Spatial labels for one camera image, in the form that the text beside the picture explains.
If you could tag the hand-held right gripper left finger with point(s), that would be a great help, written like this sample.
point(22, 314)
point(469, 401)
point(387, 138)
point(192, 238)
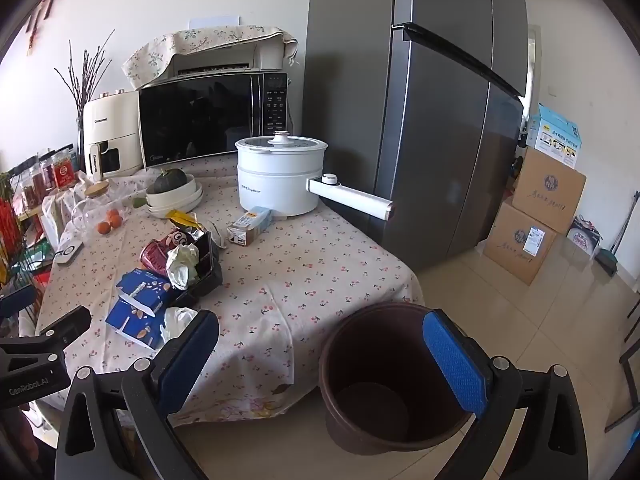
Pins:
point(192, 355)

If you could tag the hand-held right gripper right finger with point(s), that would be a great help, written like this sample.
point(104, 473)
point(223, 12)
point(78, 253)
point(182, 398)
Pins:
point(452, 365)

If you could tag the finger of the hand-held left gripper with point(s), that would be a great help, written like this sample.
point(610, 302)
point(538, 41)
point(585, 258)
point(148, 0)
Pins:
point(67, 324)
point(15, 301)

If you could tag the tissue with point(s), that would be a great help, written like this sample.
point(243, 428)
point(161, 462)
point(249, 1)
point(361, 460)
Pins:
point(177, 321)
point(182, 265)

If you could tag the blue snack packet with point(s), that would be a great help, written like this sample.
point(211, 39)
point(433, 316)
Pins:
point(132, 322)
point(142, 285)

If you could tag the black plastic food tray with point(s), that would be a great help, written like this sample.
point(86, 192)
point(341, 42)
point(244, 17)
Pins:
point(210, 270)

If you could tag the brown trash bin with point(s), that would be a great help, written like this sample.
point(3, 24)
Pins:
point(370, 400)

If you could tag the white plastic bag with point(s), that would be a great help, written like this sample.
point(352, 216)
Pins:
point(57, 220)

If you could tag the red cartoon drink can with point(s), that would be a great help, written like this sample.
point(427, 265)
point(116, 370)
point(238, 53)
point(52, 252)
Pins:
point(156, 255)

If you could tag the glass jar with wooden lid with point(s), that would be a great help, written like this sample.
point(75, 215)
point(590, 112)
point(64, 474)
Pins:
point(92, 210)

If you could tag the cherry print tablecloth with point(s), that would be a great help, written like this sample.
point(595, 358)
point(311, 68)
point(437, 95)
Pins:
point(300, 285)

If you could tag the yellow foil snack bag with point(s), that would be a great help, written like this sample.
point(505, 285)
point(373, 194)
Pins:
point(182, 219)

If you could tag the cardboard box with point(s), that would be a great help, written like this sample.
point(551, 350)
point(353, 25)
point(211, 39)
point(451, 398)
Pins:
point(517, 245)
point(547, 185)

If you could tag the green peel piece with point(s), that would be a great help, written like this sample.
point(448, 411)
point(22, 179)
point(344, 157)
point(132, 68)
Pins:
point(139, 201)

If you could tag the milk carton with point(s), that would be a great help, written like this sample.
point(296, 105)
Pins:
point(250, 225)

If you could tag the white bowl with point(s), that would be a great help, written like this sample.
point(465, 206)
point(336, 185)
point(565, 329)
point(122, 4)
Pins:
point(185, 192)
point(192, 205)

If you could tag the green pumpkin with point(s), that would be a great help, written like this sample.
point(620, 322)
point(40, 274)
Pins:
point(170, 182)

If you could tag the black metal chair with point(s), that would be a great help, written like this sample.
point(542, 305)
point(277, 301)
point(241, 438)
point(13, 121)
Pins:
point(631, 355)

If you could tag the small printed box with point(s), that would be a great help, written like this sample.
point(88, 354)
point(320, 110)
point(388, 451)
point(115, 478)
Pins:
point(584, 237)

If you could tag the broom with dustpan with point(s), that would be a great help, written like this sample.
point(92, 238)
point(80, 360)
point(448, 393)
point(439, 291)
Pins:
point(607, 260)

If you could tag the white electric cooking pot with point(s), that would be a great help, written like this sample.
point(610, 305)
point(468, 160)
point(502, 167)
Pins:
point(275, 180)

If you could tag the cream air fryer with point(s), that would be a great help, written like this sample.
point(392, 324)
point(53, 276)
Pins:
point(112, 130)

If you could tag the dry branches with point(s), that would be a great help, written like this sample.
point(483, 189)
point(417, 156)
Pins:
point(87, 80)

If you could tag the black microwave oven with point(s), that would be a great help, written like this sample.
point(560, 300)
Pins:
point(200, 120)

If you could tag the blue and white box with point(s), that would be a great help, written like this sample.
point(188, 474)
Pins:
point(557, 135)

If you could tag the grey refrigerator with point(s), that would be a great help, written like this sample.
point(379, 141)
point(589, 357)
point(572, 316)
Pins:
point(425, 110)

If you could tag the floral dust cover cloth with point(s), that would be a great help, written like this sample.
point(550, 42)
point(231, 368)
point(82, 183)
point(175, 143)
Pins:
point(210, 36)

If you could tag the red wall hanging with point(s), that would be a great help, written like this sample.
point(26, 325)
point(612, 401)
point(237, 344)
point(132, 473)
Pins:
point(42, 10)

